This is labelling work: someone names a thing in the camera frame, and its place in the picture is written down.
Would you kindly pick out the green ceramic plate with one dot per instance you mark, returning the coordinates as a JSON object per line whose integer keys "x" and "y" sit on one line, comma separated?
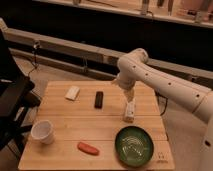
{"x": 134, "y": 146}

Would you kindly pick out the white glue tube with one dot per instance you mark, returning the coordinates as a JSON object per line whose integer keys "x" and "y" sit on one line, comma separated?
{"x": 130, "y": 111}

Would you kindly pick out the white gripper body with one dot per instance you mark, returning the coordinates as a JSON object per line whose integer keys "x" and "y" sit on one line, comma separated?
{"x": 124, "y": 82}

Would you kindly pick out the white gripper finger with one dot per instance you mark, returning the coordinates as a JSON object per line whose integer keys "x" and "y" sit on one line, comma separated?
{"x": 129, "y": 94}

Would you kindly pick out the black rectangular block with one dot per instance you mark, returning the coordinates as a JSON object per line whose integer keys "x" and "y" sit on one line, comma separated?
{"x": 99, "y": 99}

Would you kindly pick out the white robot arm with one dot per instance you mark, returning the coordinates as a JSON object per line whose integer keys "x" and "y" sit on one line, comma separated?
{"x": 195, "y": 98}

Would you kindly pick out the orange carrot toy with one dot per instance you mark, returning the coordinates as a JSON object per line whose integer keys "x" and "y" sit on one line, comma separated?
{"x": 87, "y": 148}

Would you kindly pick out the wooden folding table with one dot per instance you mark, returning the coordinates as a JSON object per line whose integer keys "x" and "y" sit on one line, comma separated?
{"x": 78, "y": 120}

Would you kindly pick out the black chair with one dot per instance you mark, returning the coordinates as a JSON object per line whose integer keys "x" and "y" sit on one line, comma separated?
{"x": 15, "y": 98}

